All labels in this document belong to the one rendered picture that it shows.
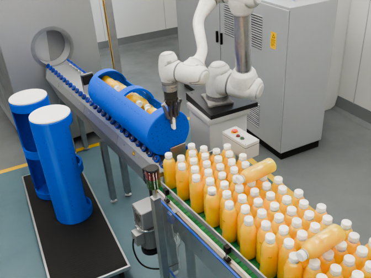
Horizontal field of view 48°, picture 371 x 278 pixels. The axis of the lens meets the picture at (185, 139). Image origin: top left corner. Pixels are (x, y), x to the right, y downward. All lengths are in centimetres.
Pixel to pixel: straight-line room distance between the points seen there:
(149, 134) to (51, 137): 84
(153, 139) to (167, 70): 42
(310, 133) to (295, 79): 67
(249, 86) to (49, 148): 140
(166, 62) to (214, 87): 66
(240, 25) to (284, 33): 120
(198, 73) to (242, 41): 51
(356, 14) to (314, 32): 109
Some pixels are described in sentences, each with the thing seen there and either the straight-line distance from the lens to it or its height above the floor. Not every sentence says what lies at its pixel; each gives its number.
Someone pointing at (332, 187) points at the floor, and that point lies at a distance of 384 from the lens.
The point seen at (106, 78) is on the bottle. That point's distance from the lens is 299.
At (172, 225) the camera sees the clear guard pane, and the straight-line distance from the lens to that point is 210.
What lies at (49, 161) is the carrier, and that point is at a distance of 302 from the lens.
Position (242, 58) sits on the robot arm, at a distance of 253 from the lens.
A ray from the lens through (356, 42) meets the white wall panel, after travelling 481.
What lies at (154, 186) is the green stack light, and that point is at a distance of 182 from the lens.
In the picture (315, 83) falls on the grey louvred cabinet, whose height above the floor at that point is 73.
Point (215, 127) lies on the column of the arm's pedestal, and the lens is 275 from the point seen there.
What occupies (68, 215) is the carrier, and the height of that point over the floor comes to 24.
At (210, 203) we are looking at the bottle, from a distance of 192.
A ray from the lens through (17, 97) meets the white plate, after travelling 335.
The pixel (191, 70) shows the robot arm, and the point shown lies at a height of 152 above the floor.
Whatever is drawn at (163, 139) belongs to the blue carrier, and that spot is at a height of 107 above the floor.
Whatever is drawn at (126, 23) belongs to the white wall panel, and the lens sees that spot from 759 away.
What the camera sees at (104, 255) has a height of 15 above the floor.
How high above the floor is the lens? 227
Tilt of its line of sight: 31 degrees down
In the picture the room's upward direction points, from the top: 4 degrees counter-clockwise
